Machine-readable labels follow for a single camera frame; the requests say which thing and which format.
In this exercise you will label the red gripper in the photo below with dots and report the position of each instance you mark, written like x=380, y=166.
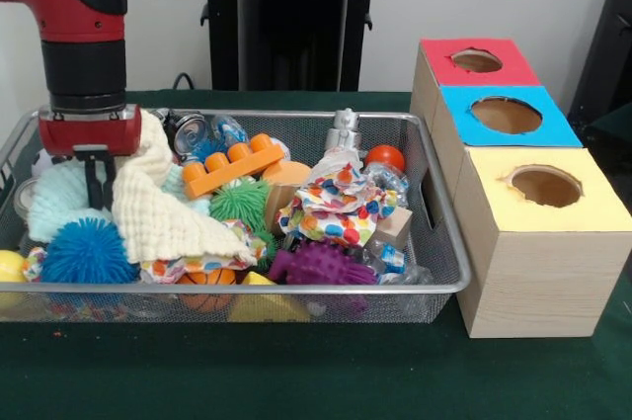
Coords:
x=89, y=133

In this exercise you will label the mint green cloth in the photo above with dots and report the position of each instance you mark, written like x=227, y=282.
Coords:
x=59, y=197

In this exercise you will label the cream waffle cloth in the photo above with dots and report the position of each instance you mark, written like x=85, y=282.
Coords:
x=158, y=202

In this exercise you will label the white cloth with coloured dots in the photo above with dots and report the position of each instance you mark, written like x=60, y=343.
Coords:
x=336, y=212

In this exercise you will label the silver mesh bin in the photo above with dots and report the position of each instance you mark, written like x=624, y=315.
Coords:
x=316, y=133

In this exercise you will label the wooden box with three holes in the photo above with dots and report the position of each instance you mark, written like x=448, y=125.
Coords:
x=543, y=281

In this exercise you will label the blue spiky ball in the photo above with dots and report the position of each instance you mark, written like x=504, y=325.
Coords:
x=86, y=252

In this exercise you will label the yellow ball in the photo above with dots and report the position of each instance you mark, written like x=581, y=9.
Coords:
x=11, y=267

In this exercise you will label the orange toy brick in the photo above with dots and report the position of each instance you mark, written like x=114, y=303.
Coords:
x=227, y=170

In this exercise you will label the green spiky ball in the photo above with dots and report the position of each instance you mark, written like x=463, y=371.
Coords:
x=239, y=202

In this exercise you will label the purple spiky toy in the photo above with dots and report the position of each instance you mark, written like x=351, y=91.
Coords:
x=321, y=264

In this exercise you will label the silver toy robot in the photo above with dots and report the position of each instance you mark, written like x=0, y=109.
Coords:
x=343, y=136

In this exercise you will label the dark green table cloth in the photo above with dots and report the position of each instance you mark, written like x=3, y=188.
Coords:
x=296, y=370
x=612, y=126

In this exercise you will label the red rubber ball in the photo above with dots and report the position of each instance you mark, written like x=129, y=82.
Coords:
x=386, y=157

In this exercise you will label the black stand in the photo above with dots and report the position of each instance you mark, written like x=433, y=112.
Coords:
x=609, y=34

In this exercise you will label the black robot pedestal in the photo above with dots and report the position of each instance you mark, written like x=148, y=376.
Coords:
x=296, y=20

